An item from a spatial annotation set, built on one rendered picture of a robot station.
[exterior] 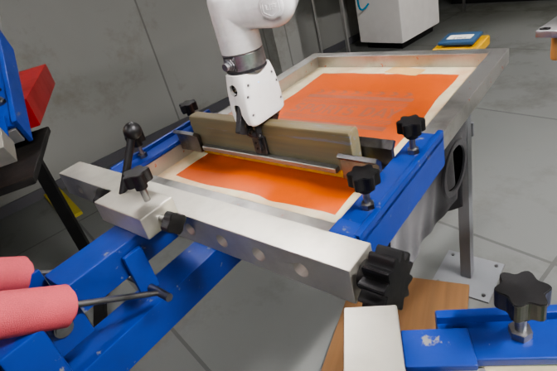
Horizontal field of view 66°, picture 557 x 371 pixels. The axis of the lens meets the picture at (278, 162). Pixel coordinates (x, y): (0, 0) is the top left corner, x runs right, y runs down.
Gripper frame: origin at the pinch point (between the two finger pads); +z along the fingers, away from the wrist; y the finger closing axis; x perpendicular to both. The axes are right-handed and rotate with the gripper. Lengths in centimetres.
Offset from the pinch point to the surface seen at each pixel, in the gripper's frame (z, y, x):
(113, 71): 33, 120, 271
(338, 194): 6.0, -4.3, -18.0
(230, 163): 6.1, -1.8, 11.0
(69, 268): -2.5, -41.7, 0.3
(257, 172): 6.0, -3.0, 1.9
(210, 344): 102, 2, 63
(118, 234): -2.5, -34.0, -0.1
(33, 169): 7, -21, 71
